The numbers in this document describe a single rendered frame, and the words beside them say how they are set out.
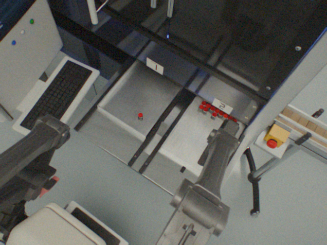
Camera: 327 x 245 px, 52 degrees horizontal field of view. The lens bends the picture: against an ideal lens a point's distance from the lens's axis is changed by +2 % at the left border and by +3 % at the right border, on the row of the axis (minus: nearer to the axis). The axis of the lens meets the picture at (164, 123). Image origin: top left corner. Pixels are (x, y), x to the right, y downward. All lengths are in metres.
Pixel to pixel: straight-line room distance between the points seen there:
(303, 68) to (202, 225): 0.60
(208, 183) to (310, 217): 1.86
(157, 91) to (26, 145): 0.82
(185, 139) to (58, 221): 0.72
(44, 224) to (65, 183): 1.44
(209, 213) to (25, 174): 0.60
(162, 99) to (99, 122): 0.31
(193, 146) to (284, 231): 1.17
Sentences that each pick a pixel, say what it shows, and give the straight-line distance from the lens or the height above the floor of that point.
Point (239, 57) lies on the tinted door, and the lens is 1.13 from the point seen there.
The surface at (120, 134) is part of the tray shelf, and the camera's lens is 1.45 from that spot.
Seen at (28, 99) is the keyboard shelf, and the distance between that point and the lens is 1.69.
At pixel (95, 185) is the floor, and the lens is 2.31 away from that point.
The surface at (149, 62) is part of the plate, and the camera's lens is 1.45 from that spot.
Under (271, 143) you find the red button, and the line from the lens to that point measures 1.40.
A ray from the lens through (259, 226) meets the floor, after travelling 2.38.
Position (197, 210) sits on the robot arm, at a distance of 0.63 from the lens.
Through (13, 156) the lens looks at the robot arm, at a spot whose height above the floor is 1.49.
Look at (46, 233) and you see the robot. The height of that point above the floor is 1.37.
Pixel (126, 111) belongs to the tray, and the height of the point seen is 0.88.
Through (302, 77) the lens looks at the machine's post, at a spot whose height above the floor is 1.41.
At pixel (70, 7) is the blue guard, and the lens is 1.59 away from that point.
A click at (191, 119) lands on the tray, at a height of 0.88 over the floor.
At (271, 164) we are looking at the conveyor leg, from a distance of 1.98.
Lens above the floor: 2.23
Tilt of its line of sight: 67 degrees down
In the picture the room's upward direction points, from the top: 10 degrees clockwise
